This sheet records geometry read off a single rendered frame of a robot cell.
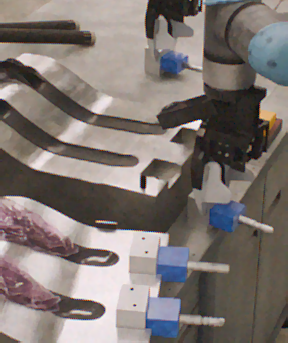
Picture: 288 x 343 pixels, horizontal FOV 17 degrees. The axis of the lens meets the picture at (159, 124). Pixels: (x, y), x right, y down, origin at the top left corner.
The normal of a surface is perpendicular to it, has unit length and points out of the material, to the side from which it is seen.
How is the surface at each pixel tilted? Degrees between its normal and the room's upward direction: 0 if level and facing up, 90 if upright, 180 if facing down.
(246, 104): 90
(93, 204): 90
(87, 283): 0
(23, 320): 28
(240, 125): 90
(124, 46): 0
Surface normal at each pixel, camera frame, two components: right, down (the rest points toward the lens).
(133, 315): -0.12, 0.47
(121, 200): -0.41, 0.43
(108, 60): 0.01, -0.88
